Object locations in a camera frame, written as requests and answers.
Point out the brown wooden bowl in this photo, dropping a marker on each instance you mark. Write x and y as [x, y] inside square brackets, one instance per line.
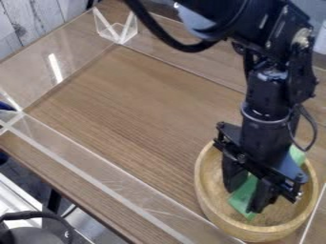
[280, 218]

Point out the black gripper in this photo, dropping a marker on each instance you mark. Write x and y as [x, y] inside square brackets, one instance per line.
[254, 149]

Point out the clear acrylic enclosure wall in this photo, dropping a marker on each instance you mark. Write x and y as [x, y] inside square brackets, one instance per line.
[113, 111]

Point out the black table leg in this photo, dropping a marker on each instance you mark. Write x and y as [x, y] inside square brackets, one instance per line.
[53, 201]

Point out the green rectangular block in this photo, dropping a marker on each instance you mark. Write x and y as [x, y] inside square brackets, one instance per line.
[240, 196]

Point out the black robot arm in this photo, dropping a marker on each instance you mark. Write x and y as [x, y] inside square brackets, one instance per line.
[272, 32]

